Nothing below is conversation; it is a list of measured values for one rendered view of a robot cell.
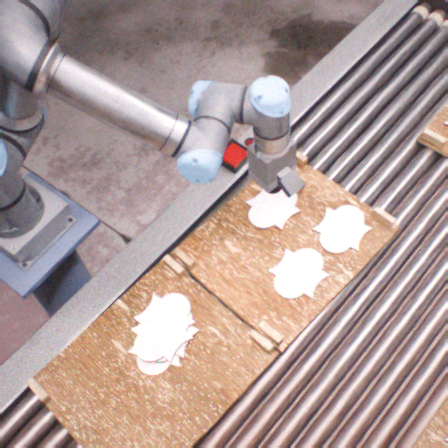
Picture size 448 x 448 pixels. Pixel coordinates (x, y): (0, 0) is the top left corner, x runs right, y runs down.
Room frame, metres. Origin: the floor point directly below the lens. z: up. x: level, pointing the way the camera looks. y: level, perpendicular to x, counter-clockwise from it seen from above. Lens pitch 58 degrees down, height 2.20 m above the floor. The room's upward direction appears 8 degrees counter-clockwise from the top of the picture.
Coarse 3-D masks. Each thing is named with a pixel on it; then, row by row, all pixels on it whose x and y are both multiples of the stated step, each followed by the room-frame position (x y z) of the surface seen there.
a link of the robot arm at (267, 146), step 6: (258, 138) 0.79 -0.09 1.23; (282, 138) 0.78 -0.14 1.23; (288, 138) 0.79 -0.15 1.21; (258, 144) 0.79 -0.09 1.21; (264, 144) 0.78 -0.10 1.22; (270, 144) 0.78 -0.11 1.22; (276, 144) 0.78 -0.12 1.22; (282, 144) 0.78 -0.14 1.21; (264, 150) 0.78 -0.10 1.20; (270, 150) 0.78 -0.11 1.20; (276, 150) 0.78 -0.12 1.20
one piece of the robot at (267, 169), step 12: (252, 144) 0.82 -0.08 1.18; (288, 144) 0.80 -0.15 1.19; (252, 156) 0.80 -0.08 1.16; (264, 156) 0.78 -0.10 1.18; (276, 156) 0.78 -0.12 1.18; (288, 156) 0.80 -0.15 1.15; (252, 168) 0.81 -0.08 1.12; (264, 168) 0.77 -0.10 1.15; (276, 168) 0.78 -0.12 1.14; (288, 168) 0.79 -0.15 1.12; (264, 180) 0.77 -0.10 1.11; (276, 180) 0.78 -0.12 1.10; (288, 180) 0.77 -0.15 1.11; (300, 180) 0.77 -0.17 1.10; (288, 192) 0.74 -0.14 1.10
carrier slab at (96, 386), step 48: (144, 288) 0.65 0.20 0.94; (192, 288) 0.63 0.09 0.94; (96, 336) 0.55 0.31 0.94; (240, 336) 0.50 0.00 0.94; (48, 384) 0.46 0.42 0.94; (96, 384) 0.44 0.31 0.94; (144, 384) 0.43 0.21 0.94; (192, 384) 0.42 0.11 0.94; (240, 384) 0.40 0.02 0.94; (96, 432) 0.35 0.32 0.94; (144, 432) 0.33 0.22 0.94; (192, 432) 0.32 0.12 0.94
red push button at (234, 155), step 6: (234, 144) 1.03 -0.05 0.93; (228, 150) 1.01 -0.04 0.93; (234, 150) 1.01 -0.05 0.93; (240, 150) 1.01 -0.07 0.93; (228, 156) 0.99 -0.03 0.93; (234, 156) 0.99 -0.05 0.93; (240, 156) 0.99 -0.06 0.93; (246, 156) 0.99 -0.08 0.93; (228, 162) 0.98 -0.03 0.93; (234, 162) 0.97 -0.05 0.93; (240, 162) 0.97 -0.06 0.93
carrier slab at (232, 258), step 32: (256, 192) 0.87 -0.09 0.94; (320, 192) 0.84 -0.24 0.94; (224, 224) 0.79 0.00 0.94; (288, 224) 0.76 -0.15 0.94; (384, 224) 0.73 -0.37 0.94; (192, 256) 0.72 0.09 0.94; (224, 256) 0.70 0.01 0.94; (256, 256) 0.69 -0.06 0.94; (352, 256) 0.65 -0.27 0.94; (224, 288) 0.62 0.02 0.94; (256, 288) 0.61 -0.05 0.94; (320, 288) 0.59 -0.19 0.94; (256, 320) 0.54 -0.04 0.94; (288, 320) 0.52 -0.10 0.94
